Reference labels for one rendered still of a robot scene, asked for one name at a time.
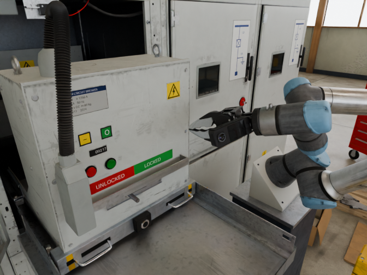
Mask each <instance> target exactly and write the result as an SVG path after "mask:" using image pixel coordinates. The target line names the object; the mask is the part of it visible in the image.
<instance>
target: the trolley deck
mask: <svg viewBox="0 0 367 275"><path fill-rule="evenodd" d="M151 222H152V224H151V225H150V226H148V227H147V228H145V229H144V230H142V231H141V232H139V233H137V232H135V231H133V232H132V233H131V234H129V235H127V236H126V237H124V238H123V239H121V240H119V241H118V242H116V243H114V244H113V245H112V249H111V250H110V251H108V252H107V253H105V254H104V255H102V256H101V257H99V258H98V259H96V260H95V261H93V262H91V263H90V264H88V265H86V266H84V267H82V266H78V267H76V268H75V269H73V270H71V271H70V274H71V275H283V274H284V272H285V271H286V269H288V267H289V266H290V264H291V263H292V262H293V260H294V256H295V252H296V249H297V247H296V246H294V248H293V253H292V254H291V256H290V257H289V258H288V259H287V260H286V259H284V258H283V257H281V256H279V255H278V254H276V253H275V252H273V251H272V250H270V249H268V248H267V247H265V246H263V245H262V244H260V243H259V242H257V241H255V240H254V239H252V238H251V237H249V236H248V235H246V234H244V233H243V232H241V231H240V230H238V229H236V228H235V227H233V226H231V225H230V224H228V223H227V222H225V221H224V220H222V219H220V218H219V217H217V216H215V215H214V214H212V213H211V212H209V211H207V210H206V209H204V208H202V207H201V206H199V205H198V204H196V203H195V202H193V201H192V200H189V201H187V202H186V203H184V204H183V205H181V206H179V207H177V208H173V207H172V208H171V209H169V210H167V211H166V212H164V213H162V214H161V215H159V216H158V217H156V218H155V219H153V220H152V221H151ZM17 237H18V240H19V243H20V246H21V249H22V251H23V253H24V254H25V256H26V258H27V260H28V262H29V264H30V266H31V268H32V270H33V272H34V273H35V275H51V273H50V272H49V270H48V268H47V267H46V265H45V264H44V262H43V260H42V258H41V257H40V255H39V253H38V252H37V250H36V248H35V246H34V245H33V243H32V241H31V240H30V238H29V236H28V235H27V233H24V234H22V235H20V236H18V235H17Z"/></svg>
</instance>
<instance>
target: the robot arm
mask: <svg viewBox="0 0 367 275"><path fill-rule="evenodd" d="M283 93H284V99H285V102H286V104H281V105H275V106H273V104H269V106H264V107H260V108H255V109H254V110H253V112H246V113H245V111H244V110H243V106H235V107H227V108H225V109H223V110H222V111H211V112H209V113H207V114H206V115H204V116H203V117H201V118H199V119H198V120H196V121H194V122H193V123H192V124H191V125H190V126H189V127H188V128H189V131H190V132H191V133H193V134H194V135H196V136H198V137H200V138H202V139H204V140H206V141H210V142H211V145H212V146H215V147H222V146H224V145H226V144H228V143H230V142H232V141H235V140H237V139H239V138H241V137H243V136H246V135H248V134H251V133H252V129H253V131H254V133H255V134H256V135H257V136H260V135H263V136H280V135H292V136H293V138H294V140H295V142H296V144H297V147H298V148H296V149H294V150H292V151H290V152H288V153H286V154H283V155H277V156H272V157H270V158H268V159H267V160H266V162H265V170H266V173H267V175H268V177H269V179H270V180H271V182H272V183H273V184H274V185H276V186H277V187H279V188H285V187H288V186H290V185H291V184H292V183H293V182H294V181H295V180H297V184H298V188H299V193H300V198H301V201H302V204H303V206H305V207H306V208H311V209H319V210H321V209H330V208H335V207H336V206H337V205H336V204H337V203H336V201H339V200H342V199H343V197H344V194H347V193H350V192H353V191H356V190H360V189H363V188H366V187H367V159H365V160H362V161H360V162H357V163H354V164H352V165H349V166H347V167H344V168H342V169H339V170H336V171H333V172H332V171H329V170H326V168H327V167H328V166H329V165H330V158H329V156H328V154H327V153H326V151H325V150H326V149H327V147H328V136H327V134H326V133H327V132H330V131H331V129H332V114H343V115H365V116H367V89H355V88H335V87H317V86H311V83H310V82H309V80H308V79H306V78H304V77H296V78H293V79H291V80H289V81H288V82H287V83H286V84H285V85H284V88H283ZM233 108H234V109H233ZM241 111H242V112H241ZM214 124H215V125H216V127H214V128H208V127H211V126H213V125H214ZM200 127H207V128H208V129H205V130H204V129H195V128H200Z"/></svg>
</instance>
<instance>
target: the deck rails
mask: <svg viewBox="0 0 367 275"><path fill-rule="evenodd" d="M191 200H192V201H193V202H195V203H196V204H198V205H199V206H201V207H202V208H204V209H206V210H207V211H209V212H211V213H212V214H214V215H215V216H217V217H219V218H220V219H222V220H224V221H225V222H227V223H228V224H230V225H231V226H233V227H235V228H236V229H238V230H240V231H241V232H243V233H244V234H246V235H248V236H249V237H251V238H252V239H254V240H255V241H257V242H259V243H260V244H262V245H263V246H265V247H267V248H268V249H270V250H272V251H273V252H275V253H276V254H278V255H279V256H281V257H283V258H284V259H286V260H287V259H288V258H289V257H290V256H291V254H292V253H293V248H294V243H295V239H296V237H295V236H293V235H292V234H290V233H288V232H286V231H284V230H282V229H281V228H279V227H277V226H276V225H274V224H272V223H270V222H268V221H266V220H265V219H263V218H261V217H259V216H257V215H255V214H254V213H252V212H250V211H248V210H246V209H245V208H243V207H241V206H239V205H237V204H235V203H234V202H232V201H230V200H228V199H226V198H224V197H223V196H221V195H219V194H217V193H215V192H214V191H212V190H210V189H209V188H207V187H205V186H203V185H201V184H199V183H198V182H196V190H195V194H193V198H192V199H191ZM23 219H24V221H25V225H26V228H27V231H26V233H27V235H28V236H29V238H30V240H31V241H32V243H33V245H34V246H35V248H36V250H37V252H38V253H39V255H40V257H41V258H42V260H43V262H44V264H45V265H46V267H47V268H48V270H49V272H50V273H51V275H61V274H60V272H59V271H58V269H57V267H56V266H55V264H54V263H53V261H52V260H51V258H50V257H49V255H48V253H47V252H46V250H45V248H44V247H43V246H44V245H46V244H48V243H49V244H50V242H49V241H48V239H47V238H46V237H45V235H44V234H43V232H42V231H41V229H40V227H39V226H36V227H35V228H31V226H30V225H29V223H28V221H27V220H26V218H25V217H24V216H23ZM283 234H284V235H286V236H287V237H289V238H291V241H289V240H287V239H286V238H284V237H282V235H283Z"/></svg>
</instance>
